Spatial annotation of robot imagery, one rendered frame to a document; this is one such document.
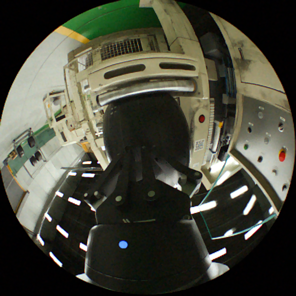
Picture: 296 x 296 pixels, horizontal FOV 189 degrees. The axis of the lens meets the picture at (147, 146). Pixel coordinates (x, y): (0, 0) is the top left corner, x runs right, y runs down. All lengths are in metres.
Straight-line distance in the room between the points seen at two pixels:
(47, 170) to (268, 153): 12.03
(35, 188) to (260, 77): 11.82
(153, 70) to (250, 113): 0.50
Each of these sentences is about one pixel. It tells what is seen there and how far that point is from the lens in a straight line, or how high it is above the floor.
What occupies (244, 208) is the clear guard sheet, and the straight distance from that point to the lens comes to 0.77.
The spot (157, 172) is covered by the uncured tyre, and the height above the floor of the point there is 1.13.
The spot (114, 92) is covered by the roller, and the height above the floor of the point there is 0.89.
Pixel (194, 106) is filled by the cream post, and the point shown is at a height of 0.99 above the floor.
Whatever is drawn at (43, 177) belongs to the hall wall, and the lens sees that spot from 11.43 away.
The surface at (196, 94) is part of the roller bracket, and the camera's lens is 0.37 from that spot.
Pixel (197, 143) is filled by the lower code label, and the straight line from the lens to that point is 0.55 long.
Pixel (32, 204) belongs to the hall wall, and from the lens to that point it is 11.65.
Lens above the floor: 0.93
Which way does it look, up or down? 31 degrees up
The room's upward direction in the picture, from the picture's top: 168 degrees clockwise
